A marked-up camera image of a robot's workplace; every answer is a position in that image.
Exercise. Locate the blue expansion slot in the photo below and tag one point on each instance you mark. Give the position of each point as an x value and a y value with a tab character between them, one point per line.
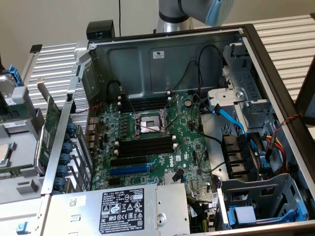
128	170

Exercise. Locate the round coin cell battery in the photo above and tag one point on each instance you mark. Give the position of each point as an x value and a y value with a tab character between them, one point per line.
188	102

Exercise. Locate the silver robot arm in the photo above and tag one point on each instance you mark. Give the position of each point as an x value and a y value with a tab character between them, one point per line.
172	14

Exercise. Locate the small black bracket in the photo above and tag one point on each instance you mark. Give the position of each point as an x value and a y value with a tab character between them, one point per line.
36	48

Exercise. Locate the perforated grey disk bay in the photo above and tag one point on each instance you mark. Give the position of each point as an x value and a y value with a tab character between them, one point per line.
265	189

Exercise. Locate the black box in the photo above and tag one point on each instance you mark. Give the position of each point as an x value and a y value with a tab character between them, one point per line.
101	30

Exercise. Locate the green graphics card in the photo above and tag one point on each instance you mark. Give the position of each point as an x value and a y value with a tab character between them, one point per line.
50	127

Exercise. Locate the blue disk carrier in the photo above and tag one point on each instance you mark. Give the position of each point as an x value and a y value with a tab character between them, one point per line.
15	75

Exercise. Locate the black plastic fan shroud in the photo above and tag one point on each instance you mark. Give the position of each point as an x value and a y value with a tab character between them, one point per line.
238	157

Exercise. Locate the thin metal locking lever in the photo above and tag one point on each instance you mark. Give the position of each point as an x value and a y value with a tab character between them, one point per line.
174	118
129	103
171	102
149	127

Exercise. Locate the black RAM slot white latches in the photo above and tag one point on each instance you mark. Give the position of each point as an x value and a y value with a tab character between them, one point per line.
145	145
145	153
145	98
145	105

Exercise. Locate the grey metal disk bay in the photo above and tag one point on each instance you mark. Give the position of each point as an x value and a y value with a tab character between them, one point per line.
236	96

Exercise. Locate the silver hard disk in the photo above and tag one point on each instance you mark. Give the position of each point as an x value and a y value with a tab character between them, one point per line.
6	86

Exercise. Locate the blue card retainer clip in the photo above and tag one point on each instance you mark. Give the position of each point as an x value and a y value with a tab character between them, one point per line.
65	159
67	148
59	184
72	128
67	137
63	171

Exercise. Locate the green motherboard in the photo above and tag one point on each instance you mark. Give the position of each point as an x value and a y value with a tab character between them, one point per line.
182	137

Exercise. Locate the grey metal PC case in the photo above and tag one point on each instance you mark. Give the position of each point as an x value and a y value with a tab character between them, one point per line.
128	66

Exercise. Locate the grey power supply unit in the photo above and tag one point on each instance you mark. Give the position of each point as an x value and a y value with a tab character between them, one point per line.
73	221

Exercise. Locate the dark angled bar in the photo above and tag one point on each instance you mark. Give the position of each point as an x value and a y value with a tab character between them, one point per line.
307	98

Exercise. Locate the short black expansion slot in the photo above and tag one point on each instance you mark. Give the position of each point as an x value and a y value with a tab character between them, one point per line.
114	182

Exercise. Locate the silver finned heat sink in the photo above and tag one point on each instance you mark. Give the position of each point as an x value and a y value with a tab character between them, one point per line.
168	179

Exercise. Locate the silver CPU chip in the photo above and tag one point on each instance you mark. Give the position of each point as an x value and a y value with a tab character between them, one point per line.
4	155

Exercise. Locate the long black expansion slot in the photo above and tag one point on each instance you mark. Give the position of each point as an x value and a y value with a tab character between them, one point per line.
128	161

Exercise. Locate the silver CPU socket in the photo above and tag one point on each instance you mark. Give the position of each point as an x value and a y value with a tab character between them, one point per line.
147	120

